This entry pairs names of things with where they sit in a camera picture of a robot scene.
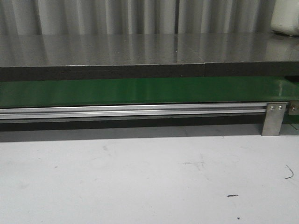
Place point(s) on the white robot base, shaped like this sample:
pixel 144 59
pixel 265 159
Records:
pixel 285 17

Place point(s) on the green conveyor belt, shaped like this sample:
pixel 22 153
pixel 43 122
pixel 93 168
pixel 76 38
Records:
pixel 49 93

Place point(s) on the steel conveyor end plate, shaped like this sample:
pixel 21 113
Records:
pixel 293 107

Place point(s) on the grey pleated curtain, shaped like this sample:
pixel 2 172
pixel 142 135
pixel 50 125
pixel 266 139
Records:
pixel 80 17

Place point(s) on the aluminium conveyor side rail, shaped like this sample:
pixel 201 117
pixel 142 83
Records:
pixel 129 110

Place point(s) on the steel conveyor support bracket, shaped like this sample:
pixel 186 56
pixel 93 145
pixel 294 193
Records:
pixel 273 119

